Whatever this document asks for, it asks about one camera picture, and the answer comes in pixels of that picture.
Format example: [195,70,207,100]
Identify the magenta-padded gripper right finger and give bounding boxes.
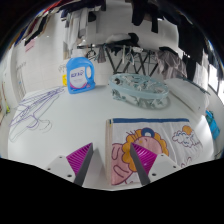
[129,143,181,187]

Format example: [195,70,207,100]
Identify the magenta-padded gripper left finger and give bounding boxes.
[45,142,95,187]

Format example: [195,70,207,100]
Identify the cartoon print towel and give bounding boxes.
[105,117,204,187]

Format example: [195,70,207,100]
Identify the light blue round clip hanger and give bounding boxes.
[108,73,170,110]

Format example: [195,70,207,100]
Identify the blue bag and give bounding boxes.
[204,109,221,140]

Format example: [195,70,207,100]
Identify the white pillow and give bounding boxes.
[163,77,211,116]

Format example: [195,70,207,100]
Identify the small yellow container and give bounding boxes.
[61,73,69,87]

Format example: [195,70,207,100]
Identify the blue detergent bottle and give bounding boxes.
[65,55,96,95]

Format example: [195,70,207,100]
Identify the grey garment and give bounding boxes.
[155,49,188,80]

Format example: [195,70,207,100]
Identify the black folding drying rack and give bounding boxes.
[77,42,161,77]

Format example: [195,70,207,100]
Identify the hanging white clothes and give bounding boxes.
[64,9,89,51]

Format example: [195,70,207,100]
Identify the hanging red and dark clothes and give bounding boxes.
[14,0,108,46]

